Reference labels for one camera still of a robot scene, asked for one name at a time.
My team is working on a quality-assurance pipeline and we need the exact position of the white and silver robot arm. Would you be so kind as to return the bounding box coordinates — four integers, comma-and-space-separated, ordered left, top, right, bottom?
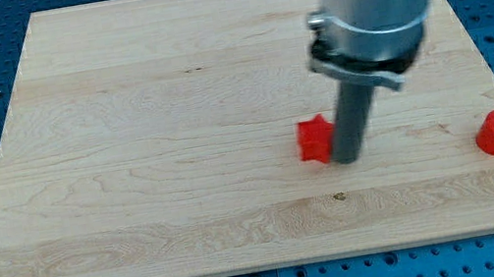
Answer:
306, 0, 430, 164

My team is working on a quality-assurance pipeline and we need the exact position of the red star block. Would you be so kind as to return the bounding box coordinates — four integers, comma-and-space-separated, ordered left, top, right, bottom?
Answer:
296, 114, 334, 164

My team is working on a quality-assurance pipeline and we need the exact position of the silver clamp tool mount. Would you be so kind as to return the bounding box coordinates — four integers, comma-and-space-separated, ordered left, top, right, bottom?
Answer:
306, 11, 420, 91

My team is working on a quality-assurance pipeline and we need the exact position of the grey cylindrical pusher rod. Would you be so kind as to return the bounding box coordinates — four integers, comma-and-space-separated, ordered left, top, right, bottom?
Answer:
331, 82, 374, 165

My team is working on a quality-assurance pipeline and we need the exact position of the light wooden board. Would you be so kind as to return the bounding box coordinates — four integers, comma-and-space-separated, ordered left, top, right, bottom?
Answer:
0, 0, 494, 277

